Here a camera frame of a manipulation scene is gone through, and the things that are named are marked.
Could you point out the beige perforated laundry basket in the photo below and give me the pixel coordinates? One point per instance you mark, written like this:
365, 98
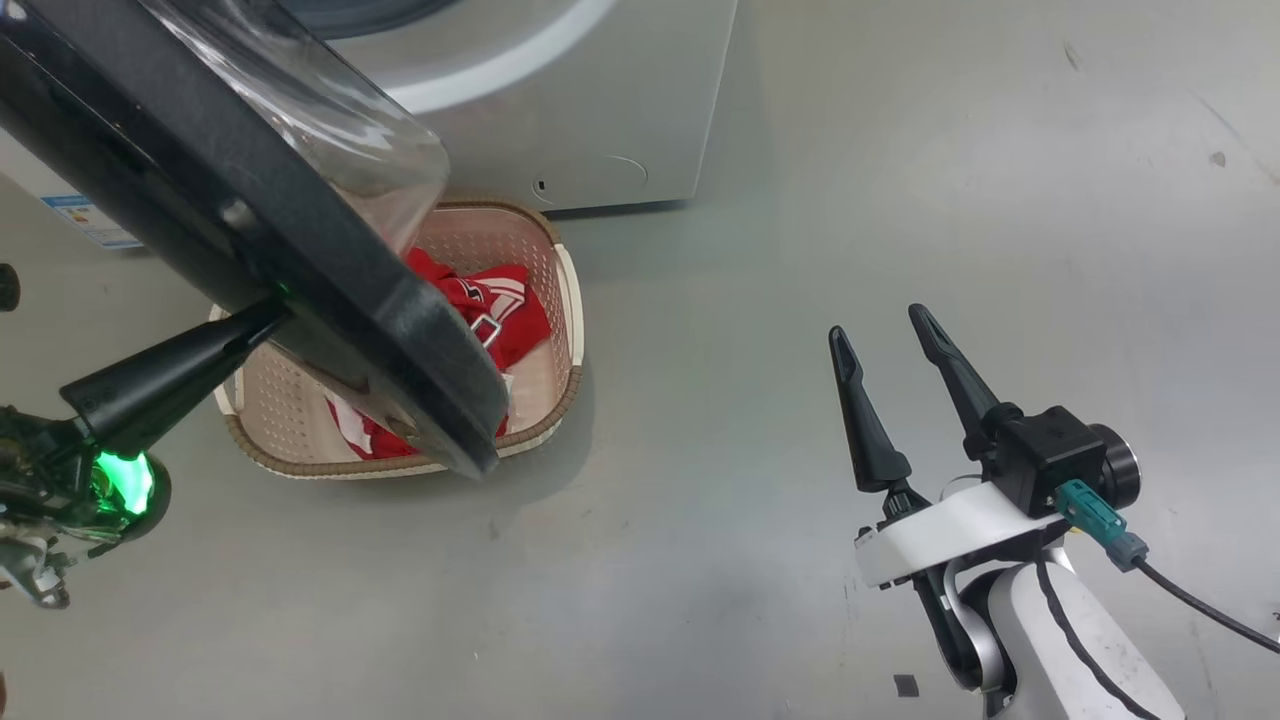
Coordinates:
545, 385

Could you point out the red garment with white trim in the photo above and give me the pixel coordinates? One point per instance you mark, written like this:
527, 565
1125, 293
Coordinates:
500, 310
365, 435

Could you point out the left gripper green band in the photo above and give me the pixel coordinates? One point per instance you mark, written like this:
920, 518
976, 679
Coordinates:
110, 490

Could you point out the white front-load washing machine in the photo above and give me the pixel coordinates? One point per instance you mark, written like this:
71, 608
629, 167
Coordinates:
600, 100

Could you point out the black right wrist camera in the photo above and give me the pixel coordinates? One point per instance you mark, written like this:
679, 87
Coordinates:
1050, 450

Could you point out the small black floor tape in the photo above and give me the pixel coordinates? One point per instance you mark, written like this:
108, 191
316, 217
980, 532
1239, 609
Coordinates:
906, 686

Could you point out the metal left wrist camera mount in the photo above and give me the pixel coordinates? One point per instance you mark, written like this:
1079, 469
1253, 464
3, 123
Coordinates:
35, 570

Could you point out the dark grey washing machine door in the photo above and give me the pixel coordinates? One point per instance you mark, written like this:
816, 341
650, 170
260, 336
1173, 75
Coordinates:
250, 200

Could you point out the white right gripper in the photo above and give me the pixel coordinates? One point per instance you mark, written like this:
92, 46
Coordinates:
950, 530

